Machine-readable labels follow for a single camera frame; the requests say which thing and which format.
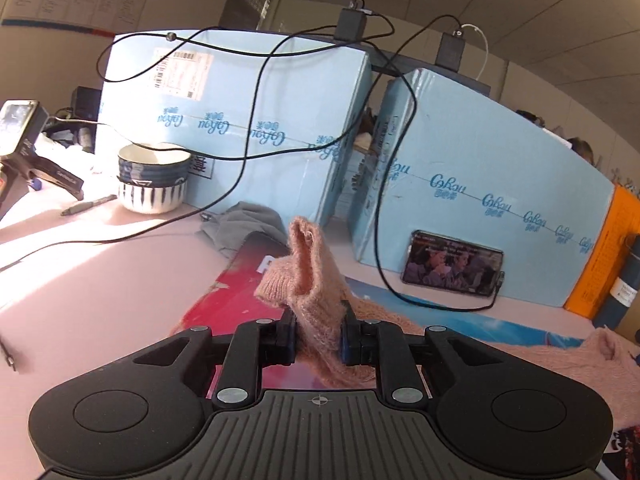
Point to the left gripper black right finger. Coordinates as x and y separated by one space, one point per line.
467 410

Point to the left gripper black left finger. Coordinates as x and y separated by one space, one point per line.
138 416

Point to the pink knitted sweater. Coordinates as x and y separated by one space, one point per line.
308 281

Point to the dark blue thermos bottle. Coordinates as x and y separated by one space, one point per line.
621 295

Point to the brown cardboard box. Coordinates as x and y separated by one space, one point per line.
629 326

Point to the AGON printed desk mat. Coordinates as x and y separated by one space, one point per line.
231 301

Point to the smartphone playing video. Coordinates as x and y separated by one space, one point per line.
445 263

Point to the grey cloth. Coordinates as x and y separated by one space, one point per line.
228 230

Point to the orange cardboard box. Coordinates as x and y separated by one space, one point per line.
607 256

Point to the grey marker pen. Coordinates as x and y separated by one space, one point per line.
84 206

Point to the blue white ceramic bowl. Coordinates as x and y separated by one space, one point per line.
152 179

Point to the large light blue carton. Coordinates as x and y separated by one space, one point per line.
446 160

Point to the woman with dark hair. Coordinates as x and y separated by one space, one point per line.
583 149

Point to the woman with hair bun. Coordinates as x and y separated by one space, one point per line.
535 119

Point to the spare handheld gripper device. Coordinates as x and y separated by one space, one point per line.
21 124

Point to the left light blue carton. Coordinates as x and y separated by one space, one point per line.
270 120

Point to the black power adapter right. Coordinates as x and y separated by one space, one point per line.
450 51

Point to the black power adapter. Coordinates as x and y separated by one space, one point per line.
450 51
352 22

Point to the black power adapter left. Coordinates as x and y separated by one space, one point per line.
352 22

